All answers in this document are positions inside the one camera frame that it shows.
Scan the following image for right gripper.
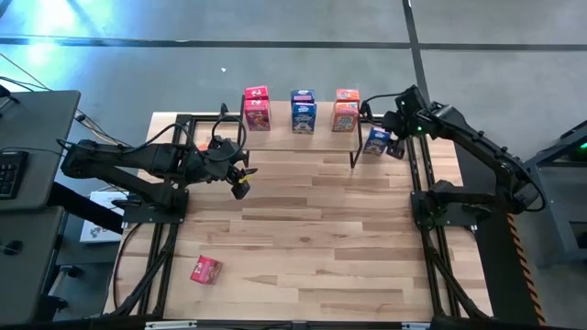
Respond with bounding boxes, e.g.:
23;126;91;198
382;84;435;139

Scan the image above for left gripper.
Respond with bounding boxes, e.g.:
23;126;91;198
201;136;259;183

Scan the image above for blue Frosted Flakes cereal box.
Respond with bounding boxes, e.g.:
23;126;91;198
291;101;317;136
361;126;392;157
290;88;316;104

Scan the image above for red Froot Loops cereal box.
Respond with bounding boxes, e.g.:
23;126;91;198
244;85;271;101
243;98;271;133
189;255;224;286

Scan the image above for wooden shelf with black legs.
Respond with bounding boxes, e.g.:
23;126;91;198
236;94;364;170

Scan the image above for white printed box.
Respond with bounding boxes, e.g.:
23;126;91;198
80;190;126;244

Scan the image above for black desk support beam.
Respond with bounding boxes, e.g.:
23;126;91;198
48;181;126;236

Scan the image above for black mat with hazard stripe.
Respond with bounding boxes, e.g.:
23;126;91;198
451;132;548;327

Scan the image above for gray metal cart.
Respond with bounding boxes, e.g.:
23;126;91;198
504;118;587;268

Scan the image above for gray desk top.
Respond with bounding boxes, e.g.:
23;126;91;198
0;90;83;212
0;205;66;325

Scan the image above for black backlit keyboard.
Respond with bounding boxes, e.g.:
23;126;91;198
0;149;29;201

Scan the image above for black round knob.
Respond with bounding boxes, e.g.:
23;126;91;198
2;238;25;257

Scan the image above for black looped camera cable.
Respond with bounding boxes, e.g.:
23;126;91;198
209;114;249;160
360;91;407;121

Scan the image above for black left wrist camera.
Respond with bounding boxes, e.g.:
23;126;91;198
230;179;252;201

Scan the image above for black aluminium table frame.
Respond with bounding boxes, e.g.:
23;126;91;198
137;112;460;322

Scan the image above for floor cables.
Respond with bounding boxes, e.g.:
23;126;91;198
0;50;148;182

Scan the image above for black cable bundle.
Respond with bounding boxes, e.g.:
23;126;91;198
424;226;494;321
111;222;180;318

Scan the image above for silver metal bracket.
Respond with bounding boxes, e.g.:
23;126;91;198
402;322;454;330
144;320;198;330

